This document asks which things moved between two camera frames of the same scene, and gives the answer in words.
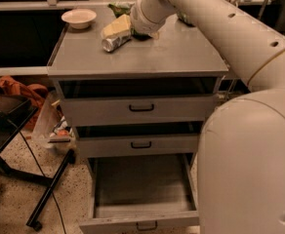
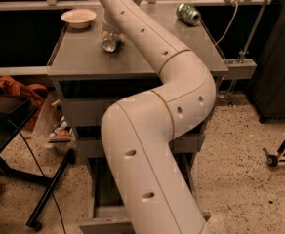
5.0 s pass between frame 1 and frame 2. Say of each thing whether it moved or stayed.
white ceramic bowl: stayed
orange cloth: stayed
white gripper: moved
